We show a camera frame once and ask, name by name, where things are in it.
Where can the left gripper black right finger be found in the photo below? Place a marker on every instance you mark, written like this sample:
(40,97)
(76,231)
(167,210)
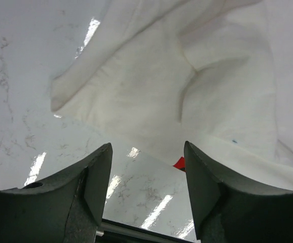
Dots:
(229,207)

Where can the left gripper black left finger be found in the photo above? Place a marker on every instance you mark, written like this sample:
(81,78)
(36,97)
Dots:
(64,207)

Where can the white t-shirt red print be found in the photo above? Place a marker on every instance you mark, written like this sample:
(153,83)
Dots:
(156,74)

